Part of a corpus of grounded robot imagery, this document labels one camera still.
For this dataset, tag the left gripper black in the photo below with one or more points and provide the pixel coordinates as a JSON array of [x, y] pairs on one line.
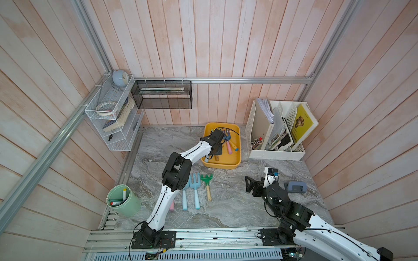
[[219, 152]]

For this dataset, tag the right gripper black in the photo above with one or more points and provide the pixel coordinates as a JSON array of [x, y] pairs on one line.
[[259, 186]]

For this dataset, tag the dark blue rake yellow handle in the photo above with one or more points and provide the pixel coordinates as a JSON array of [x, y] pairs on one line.
[[229, 141]]

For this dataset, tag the dark green rake wooden handle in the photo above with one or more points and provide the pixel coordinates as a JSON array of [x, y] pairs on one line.
[[207, 179]]

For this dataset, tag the light blue fork white handle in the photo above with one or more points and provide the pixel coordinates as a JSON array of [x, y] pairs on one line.
[[195, 184]]

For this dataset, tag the light blue fork teal handle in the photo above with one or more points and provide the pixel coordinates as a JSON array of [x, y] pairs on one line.
[[184, 196]]

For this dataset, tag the purple fork pink handle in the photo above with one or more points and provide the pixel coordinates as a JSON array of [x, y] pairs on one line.
[[172, 208]]

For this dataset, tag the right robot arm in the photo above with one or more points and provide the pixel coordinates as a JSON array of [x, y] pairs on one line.
[[301, 226]]

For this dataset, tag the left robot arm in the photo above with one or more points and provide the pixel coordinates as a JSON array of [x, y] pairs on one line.
[[175, 176]]

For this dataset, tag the yellow plastic storage box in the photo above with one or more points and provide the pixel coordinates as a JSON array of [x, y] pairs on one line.
[[226, 161]]

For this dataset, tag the blue grey small device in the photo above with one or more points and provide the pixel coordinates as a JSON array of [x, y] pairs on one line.
[[296, 187]]

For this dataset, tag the bundle of pens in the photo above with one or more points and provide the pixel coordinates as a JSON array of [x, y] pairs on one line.
[[256, 144]]

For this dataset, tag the white plastic file organizer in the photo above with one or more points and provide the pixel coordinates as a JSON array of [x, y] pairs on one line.
[[258, 126]]

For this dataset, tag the white papers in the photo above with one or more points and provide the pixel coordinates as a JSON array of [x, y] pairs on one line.
[[264, 105]]

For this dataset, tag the grey folder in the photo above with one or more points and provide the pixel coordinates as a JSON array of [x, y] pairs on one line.
[[278, 131]]

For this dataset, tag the yellow book with mushroom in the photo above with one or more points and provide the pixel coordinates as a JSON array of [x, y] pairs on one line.
[[304, 124]]

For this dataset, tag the green plastic cup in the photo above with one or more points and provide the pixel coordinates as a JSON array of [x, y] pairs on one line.
[[123, 200]]

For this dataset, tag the grey round clock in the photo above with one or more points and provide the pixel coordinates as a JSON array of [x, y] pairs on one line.
[[120, 78]]

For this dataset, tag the roll of tape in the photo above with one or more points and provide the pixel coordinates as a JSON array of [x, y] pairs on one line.
[[106, 108]]

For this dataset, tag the purple rake pink handle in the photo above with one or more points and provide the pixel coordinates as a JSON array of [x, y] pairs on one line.
[[229, 147]]

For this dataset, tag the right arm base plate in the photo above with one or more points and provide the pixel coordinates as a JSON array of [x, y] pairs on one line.
[[277, 236]]

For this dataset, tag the black mesh wall basket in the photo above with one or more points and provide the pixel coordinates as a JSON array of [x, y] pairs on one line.
[[163, 94]]

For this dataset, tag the white wire mesh shelf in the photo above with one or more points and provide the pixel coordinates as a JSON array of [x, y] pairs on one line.
[[118, 139]]

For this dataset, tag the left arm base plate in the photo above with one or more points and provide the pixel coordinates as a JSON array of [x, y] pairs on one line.
[[154, 240]]

